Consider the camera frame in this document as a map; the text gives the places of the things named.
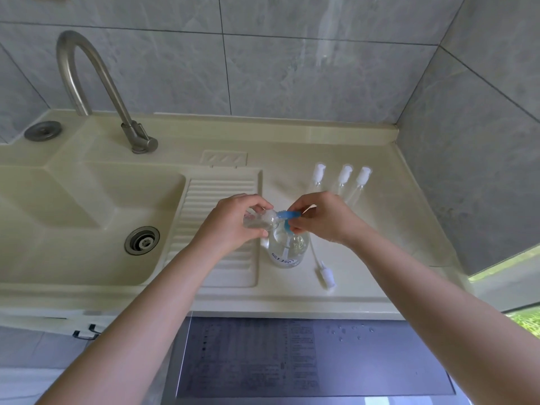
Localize clear hand sanitizer pump bottle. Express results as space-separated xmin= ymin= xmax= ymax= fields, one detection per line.
xmin=260 ymin=209 xmax=310 ymax=269

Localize steel sink drain strainer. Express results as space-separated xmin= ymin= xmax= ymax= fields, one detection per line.
xmin=124 ymin=226 xmax=161 ymax=256

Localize person's left forearm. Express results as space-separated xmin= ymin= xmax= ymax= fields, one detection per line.
xmin=35 ymin=240 xmax=214 ymax=405

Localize white cabinet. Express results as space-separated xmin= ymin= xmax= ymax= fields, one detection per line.
xmin=0 ymin=307 xmax=178 ymax=340

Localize white spray cap with tube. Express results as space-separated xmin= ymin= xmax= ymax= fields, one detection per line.
xmin=310 ymin=244 xmax=337 ymax=290

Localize round steel hole cover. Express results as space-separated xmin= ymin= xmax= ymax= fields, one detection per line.
xmin=24 ymin=120 xmax=63 ymax=142

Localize grey washing machine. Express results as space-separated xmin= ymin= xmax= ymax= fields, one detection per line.
xmin=162 ymin=317 xmax=465 ymax=405

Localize person's right forearm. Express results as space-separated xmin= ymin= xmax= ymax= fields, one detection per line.
xmin=352 ymin=231 xmax=540 ymax=405

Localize curved steel faucet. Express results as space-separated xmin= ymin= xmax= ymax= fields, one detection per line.
xmin=56 ymin=30 xmax=159 ymax=155

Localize person's right hand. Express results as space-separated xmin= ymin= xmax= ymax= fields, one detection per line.
xmin=288 ymin=191 xmax=373 ymax=249

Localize glass window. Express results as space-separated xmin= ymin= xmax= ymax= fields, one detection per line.
xmin=468 ymin=244 xmax=540 ymax=334

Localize small clear bottle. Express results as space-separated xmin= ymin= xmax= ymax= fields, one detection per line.
xmin=345 ymin=165 xmax=373 ymax=207
xmin=335 ymin=164 xmax=353 ymax=197
xmin=242 ymin=208 xmax=279 ymax=231
xmin=308 ymin=163 xmax=328 ymax=195

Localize cream sink with washboard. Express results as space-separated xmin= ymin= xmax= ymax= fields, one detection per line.
xmin=0 ymin=109 xmax=469 ymax=321

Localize person's left hand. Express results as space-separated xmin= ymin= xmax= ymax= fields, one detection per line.
xmin=187 ymin=193 xmax=275 ymax=256

